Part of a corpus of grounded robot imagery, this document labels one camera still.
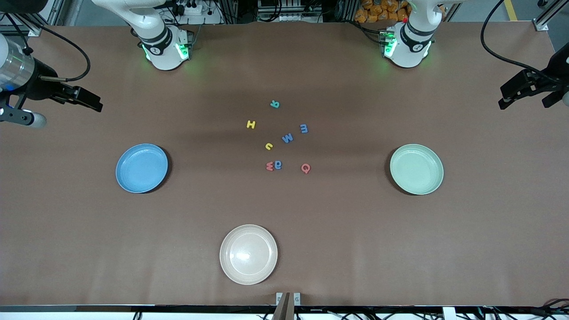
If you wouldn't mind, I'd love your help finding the blue plate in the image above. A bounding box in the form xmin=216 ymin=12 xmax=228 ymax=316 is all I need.
xmin=115 ymin=143 xmax=169 ymax=194

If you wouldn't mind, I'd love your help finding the green plate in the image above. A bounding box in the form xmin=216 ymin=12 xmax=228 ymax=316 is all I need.
xmin=389 ymin=144 xmax=445 ymax=196

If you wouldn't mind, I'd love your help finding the white power strip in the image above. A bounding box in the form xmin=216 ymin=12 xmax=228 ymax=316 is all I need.
xmin=171 ymin=0 xmax=209 ymax=16

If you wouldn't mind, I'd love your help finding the orange packets pile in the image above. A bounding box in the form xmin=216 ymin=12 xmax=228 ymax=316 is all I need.
xmin=355 ymin=0 xmax=412 ymax=24

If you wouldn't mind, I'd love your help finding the grey equipment rack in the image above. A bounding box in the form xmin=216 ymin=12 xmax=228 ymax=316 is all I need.
xmin=257 ymin=0 xmax=324 ymax=23

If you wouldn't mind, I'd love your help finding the beige plate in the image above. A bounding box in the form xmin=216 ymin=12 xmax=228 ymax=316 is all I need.
xmin=219 ymin=224 xmax=279 ymax=285

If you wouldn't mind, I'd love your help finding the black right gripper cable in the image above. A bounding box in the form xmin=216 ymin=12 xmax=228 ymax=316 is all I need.
xmin=0 ymin=12 xmax=92 ymax=83

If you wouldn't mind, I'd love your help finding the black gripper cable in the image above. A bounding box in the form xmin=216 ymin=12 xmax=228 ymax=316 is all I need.
xmin=0 ymin=12 xmax=92 ymax=83
xmin=480 ymin=0 xmax=561 ymax=85

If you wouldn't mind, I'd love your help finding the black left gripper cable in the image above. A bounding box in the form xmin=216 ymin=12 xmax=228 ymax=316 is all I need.
xmin=480 ymin=0 xmax=561 ymax=85

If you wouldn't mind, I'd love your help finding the red black cable bundle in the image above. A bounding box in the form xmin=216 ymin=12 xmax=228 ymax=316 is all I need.
xmin=525 ymin=299 xmax=569 ymax=318

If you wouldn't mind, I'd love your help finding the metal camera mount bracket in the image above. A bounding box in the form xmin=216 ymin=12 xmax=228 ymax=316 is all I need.
xmin=272 ymin=292 xmax=301 ymax=320

